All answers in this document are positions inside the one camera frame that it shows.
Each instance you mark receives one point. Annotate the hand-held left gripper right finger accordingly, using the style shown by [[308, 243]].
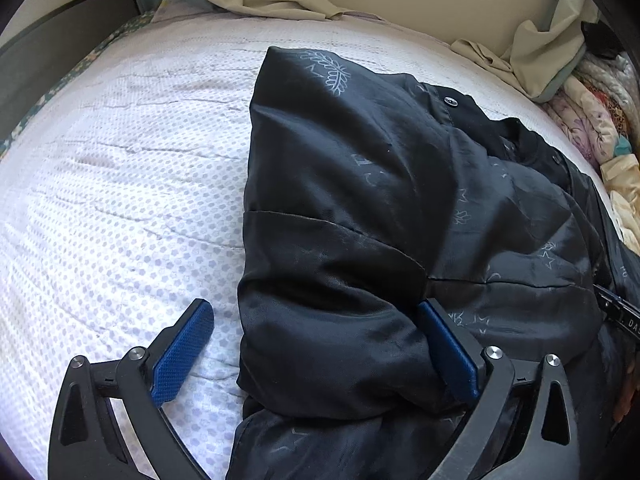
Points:
[[447, 355]]

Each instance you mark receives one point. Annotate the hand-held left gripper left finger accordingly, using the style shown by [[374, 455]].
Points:
[[182, 355]]

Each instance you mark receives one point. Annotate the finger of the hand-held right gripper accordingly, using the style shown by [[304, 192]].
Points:
[[607, 295]]

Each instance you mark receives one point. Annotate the black printed jacket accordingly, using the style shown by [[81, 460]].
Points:
[[350, 200]]

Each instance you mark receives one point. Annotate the pile of colourful clothes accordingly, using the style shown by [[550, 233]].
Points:
[[595, 110]]

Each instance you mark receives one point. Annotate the person's right hand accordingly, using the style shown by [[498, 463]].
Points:
[[624, 395]]

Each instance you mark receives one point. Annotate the white dotted quilt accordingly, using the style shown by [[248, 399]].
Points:
[[125, 185]]

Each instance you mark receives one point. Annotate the black cloth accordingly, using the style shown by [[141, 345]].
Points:
[[600, 37]]

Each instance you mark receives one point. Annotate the floral bed sheet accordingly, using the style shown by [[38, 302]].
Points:
[[75, 65]]

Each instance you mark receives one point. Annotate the dark bed frame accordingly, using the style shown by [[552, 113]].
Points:
[[50, 35]]

